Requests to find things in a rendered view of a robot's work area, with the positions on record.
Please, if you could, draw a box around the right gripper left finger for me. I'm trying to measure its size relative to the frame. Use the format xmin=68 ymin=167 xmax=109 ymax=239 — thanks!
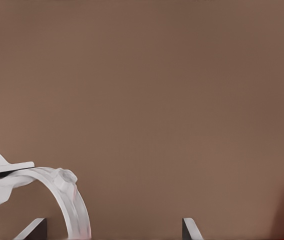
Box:
xmin=13 ymin=217 xmax=48 ymax=240

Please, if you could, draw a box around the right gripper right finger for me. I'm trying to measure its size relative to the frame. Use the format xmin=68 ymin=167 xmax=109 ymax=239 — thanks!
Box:
xmin=182 ymin=217 xmax=204 ymax=240

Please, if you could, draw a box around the white drainage pipe clamp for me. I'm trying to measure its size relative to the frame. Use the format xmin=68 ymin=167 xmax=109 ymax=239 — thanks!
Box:
xmin=0 ymin=166 xmax=93 ymax=240

